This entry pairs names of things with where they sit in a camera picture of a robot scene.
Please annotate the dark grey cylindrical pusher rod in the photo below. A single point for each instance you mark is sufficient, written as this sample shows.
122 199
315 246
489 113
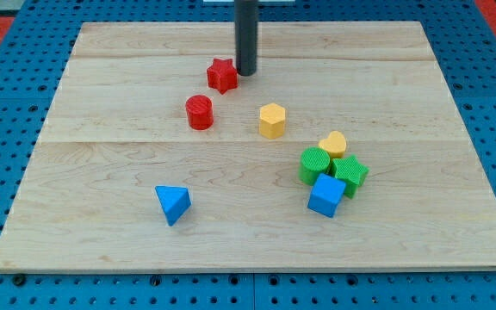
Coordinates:
245 24

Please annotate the red star block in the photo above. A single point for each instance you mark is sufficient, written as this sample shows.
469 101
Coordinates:
222 75

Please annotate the red cylinder block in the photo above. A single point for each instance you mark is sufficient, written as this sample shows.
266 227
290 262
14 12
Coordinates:
199 109

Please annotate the yellow hexagon block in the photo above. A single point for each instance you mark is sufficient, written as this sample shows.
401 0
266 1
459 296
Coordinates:
272 121

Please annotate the yellow heart block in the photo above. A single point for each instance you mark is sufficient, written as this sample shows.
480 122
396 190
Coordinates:
334 144

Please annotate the green cylinder block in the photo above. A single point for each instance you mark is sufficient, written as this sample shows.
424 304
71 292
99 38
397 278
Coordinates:
313 162

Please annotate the light wooden board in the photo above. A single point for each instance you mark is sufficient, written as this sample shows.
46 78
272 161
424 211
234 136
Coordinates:
117 128

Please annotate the green star block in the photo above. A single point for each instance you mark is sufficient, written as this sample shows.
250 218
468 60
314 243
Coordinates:
351 171

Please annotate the blue cube block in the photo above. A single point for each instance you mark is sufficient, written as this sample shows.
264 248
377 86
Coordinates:
326 194

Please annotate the blue triangular prism block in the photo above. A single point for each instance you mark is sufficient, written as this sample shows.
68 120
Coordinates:
174 201

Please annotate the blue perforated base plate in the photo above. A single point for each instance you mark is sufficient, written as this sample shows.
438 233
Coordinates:
33 56

